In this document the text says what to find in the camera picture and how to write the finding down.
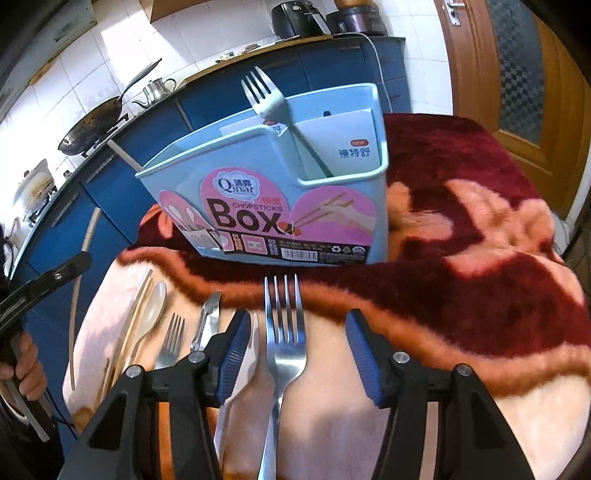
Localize person's left forearm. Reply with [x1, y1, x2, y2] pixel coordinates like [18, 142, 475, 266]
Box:
[0, 397, 65, 480]

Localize wooden spoon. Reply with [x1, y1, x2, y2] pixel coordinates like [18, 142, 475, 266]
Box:
[213, 311, 262, 457]

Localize white power cable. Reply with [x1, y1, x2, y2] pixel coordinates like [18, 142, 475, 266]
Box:
[332, 31, 393, 114]

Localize blue kitchen base cabinets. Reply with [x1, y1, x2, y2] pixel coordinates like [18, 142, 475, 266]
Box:
[9, 34, 411, 416]

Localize red floral plush blanket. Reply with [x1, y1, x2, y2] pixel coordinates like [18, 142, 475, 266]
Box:
[62, 113, 591, 480]

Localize fork with light blue handle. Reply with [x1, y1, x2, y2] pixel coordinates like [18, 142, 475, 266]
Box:
[240, 66, 335, 181]

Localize black air fryer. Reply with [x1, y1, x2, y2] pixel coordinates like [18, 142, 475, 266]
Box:
[271, 1, 332, 40]

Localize steel kettle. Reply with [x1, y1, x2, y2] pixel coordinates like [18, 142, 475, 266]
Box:
[130, 78, 178, 109]

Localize small steel fork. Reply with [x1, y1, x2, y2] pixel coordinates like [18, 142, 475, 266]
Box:
[154, 314, 186, 370]

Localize black wok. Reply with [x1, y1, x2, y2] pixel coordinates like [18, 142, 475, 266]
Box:
[58, 58, 163, 157]

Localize steel table knife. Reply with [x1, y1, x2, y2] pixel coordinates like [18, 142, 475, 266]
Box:
[190, 292, 222, 354]

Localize large steel fork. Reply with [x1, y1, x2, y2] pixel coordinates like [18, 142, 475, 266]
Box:
[263, 274, 309, 480]

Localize wooden chopstick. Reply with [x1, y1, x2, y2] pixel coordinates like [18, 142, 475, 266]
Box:
[115, 269, 154, 370]

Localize wooden rod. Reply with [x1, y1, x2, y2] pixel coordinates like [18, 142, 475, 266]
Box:
[107, 141, 144, 169]

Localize gas stove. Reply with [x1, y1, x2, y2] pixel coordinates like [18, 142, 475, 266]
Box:
[83, 113, 134, 158]

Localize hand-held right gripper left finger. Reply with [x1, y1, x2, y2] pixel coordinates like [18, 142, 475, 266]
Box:
[58, 310, 252, 480]

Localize wooden door with glass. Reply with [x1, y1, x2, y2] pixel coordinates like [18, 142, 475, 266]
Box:
[434, 0, 591, 222]

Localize light blue utensil box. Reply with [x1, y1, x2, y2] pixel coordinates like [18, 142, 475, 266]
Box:
[135, 83, 391, 268]

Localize person's left hand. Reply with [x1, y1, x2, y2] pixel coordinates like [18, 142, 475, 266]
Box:
[0, 330, 47, 400]

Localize beige spoon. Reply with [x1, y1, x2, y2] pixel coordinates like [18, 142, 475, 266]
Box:
[124, 281, 168, 370]

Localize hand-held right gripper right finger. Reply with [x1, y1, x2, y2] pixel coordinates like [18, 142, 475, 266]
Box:
[345, 309, 539, 480]

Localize white chopsticks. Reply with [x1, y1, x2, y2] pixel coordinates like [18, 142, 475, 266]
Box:
[108, 278, 153, 395]

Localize white cooking pot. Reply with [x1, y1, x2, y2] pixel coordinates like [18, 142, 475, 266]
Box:
[14, 159, 58, 208]

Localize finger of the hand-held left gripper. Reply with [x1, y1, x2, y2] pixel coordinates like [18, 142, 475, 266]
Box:
[0, 252, 92, 334]

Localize purple rice cooker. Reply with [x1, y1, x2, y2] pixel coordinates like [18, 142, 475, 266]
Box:
[325, 7, 389, 37]

